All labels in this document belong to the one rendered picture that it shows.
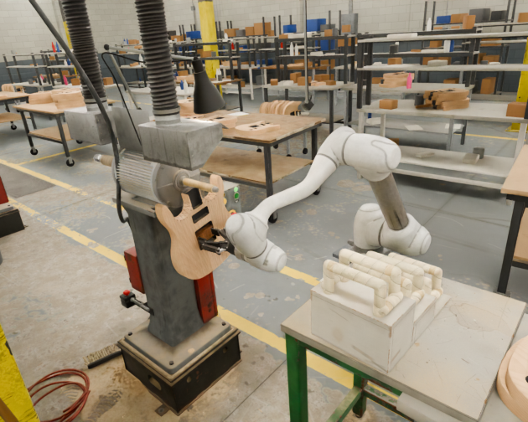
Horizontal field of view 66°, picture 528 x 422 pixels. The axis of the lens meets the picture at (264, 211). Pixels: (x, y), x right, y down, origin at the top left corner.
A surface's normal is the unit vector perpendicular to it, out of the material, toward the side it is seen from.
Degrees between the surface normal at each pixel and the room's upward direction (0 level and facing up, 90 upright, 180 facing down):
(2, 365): 90
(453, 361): 0
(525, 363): 0
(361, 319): 90
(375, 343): 90
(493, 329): 0
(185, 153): 90
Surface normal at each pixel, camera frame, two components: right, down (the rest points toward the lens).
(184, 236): 0.76, 0.20
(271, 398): -0.07, -0.91
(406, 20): -0.65, 0.35
